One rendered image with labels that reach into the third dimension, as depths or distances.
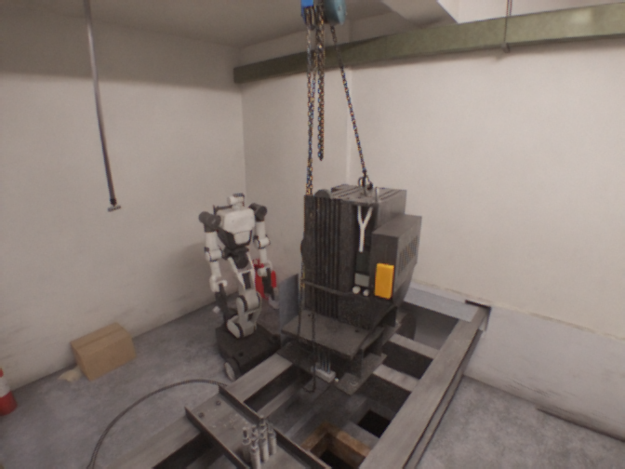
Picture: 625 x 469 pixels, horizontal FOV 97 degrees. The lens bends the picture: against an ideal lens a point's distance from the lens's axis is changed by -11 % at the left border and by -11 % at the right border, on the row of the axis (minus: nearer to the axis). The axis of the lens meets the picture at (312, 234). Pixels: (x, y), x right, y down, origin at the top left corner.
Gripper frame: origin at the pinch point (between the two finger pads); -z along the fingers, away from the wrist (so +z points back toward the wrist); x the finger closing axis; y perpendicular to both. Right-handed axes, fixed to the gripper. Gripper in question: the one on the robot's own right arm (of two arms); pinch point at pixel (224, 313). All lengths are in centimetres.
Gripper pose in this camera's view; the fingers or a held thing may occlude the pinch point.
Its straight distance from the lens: 265.7
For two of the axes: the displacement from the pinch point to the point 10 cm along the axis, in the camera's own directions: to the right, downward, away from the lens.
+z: -1.3, -9.8, -1.6
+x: 6.5, 0.3, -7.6
